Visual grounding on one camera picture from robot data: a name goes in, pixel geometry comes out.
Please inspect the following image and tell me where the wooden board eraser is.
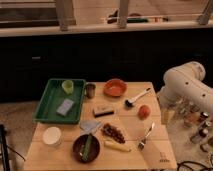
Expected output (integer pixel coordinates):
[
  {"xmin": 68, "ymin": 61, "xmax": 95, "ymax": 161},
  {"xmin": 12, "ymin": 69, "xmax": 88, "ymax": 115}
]
[{"xmin": 93, "ymin": 105, "xmax": 114, "ymax": 117}]

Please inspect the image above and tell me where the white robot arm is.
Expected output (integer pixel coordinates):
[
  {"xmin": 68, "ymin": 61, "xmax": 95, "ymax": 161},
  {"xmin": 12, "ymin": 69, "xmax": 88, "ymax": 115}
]
[{"xmin": 157, "ymin": 61, "xmax": 213, "ymax": 125}]

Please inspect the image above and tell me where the metal cup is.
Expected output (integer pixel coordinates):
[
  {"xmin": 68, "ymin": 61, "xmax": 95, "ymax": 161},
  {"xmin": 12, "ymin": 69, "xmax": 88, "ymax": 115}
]
[{"xmin": 86, "ymin": 83, "xmax": 96, "ymax": 99}]

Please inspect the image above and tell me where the light green plastic cup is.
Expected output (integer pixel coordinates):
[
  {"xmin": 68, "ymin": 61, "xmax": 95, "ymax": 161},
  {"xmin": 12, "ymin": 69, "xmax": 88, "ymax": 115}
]
[{"xmin": 62, "ymin": 80, "xmax": 74, "ymax": 94}]

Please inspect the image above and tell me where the white paper cup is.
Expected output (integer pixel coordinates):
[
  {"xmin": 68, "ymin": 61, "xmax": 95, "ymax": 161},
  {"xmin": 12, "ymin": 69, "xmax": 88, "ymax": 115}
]
[{"xmin": 42, "ymin": 127, "xmax": 62, "ymax": 146}]

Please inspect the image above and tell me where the orange fruit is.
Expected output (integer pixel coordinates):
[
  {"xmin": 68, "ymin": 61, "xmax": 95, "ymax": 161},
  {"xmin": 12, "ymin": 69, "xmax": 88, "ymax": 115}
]
[{"xmin": 138, "ymin": 105, "xmax": 151, "ymax": 120}]

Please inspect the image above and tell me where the spice bottle with dark cap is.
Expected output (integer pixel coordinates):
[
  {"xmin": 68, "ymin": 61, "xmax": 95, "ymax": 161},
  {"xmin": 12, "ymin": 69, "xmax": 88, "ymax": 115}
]
[{"xmin": 190, "ymin": 129, "xmax": 208, "ymax": 143}]

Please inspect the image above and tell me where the silver fork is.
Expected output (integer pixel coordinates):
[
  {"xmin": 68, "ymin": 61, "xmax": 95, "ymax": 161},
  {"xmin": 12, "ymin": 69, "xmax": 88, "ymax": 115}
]
[{"xmin": 138, "ymin": 122, "xmax": 155, "ymax": 150}]

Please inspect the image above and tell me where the orange bowl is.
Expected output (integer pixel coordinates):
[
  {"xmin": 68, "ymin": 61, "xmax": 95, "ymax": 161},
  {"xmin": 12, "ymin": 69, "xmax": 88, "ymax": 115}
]
[{"xmin": 103, "ymin": 78, "xmax": 127, "ymax": 97}]

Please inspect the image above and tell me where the yellow banana piece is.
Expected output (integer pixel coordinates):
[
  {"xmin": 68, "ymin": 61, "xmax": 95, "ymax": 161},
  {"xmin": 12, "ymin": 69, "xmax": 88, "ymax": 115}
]
[{"xmin": 104, "ymin": 141, "xmax": 131, "ymax": 152}]

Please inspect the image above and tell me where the grey folded cloth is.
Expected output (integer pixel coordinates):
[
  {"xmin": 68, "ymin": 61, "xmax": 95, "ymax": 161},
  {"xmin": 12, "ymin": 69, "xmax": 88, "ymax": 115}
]
[{"xmin": 80, "ymin": 120, "xmax": 102, "ymax": 134}]

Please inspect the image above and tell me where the green stick in bowl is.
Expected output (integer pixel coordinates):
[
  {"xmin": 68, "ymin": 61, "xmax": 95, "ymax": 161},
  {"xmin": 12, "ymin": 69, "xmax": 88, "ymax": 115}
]
[{"xmin": 82, "ymin": 134, "xmax": 92, "ymax": 162}]

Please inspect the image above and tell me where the dark brown bowl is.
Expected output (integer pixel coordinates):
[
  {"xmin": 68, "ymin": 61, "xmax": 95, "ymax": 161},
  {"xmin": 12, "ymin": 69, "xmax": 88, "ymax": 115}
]
[{"xmin": 72, "ymin": 134, "xmax": 100, "ymax": 163}]

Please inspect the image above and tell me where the grey sponge block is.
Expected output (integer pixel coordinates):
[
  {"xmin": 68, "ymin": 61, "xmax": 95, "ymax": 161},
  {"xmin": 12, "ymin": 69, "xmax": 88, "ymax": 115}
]
[{"xmin": 56, "ymin": 99, "xmax": 74, "ymax": 116}]

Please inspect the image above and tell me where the green plastic tray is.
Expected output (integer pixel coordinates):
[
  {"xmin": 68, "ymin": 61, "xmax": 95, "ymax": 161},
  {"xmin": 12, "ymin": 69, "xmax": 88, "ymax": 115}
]
[{"xmin": 34, "ymin": 78, "xmax": 86, "ymax": 124}]

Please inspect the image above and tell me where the black stand leg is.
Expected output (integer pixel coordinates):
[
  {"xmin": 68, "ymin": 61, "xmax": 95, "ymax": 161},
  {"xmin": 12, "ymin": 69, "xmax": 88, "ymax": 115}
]
[{"xmin": 0, "ymin": 124, "xmax": 10, "ymax": 171}]

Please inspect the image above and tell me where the black cable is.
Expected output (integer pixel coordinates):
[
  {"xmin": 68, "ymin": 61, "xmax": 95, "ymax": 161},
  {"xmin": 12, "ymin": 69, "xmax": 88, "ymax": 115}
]
[{"xmin": 176, "ymin": 160, "xmax": 213, "ymax": 171}]

